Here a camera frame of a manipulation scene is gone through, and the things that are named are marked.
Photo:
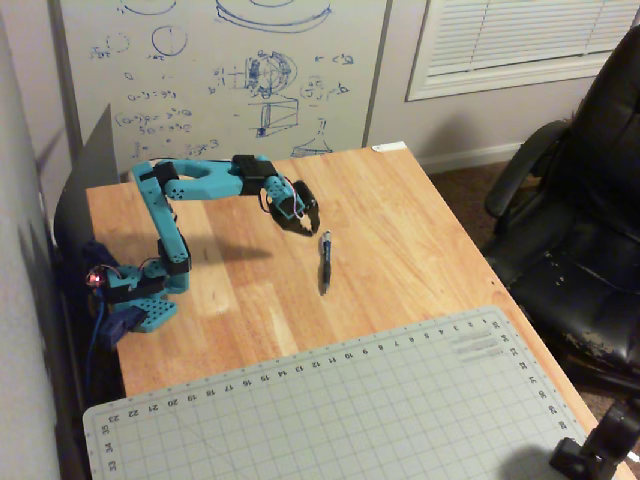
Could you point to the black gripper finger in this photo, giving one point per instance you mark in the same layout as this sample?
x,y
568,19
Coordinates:
x,y
295,227
306,200

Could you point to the blue and black pen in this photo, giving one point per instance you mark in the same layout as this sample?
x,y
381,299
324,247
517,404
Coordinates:
x,y
326,260

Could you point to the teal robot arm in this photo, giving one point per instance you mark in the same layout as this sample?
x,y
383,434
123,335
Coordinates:
x,y
165,220

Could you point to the white label sticker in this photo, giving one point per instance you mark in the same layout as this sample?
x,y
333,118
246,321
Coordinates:
x,y
390,146

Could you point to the whiteboard with blue drawings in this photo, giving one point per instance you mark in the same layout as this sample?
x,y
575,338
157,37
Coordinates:
x,y
225,75

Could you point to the grey gridded cutting mat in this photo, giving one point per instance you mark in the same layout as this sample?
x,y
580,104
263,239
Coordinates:
x,y
325,410

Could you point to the dark blue table clamp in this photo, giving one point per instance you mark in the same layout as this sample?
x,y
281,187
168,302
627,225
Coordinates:
x,y
95,252
117,325

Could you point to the black leather office chair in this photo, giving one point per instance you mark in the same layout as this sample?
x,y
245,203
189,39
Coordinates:
x,y
575,225

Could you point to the window with white blinds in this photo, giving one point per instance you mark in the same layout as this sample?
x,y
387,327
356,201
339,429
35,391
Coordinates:
x,y
525,40

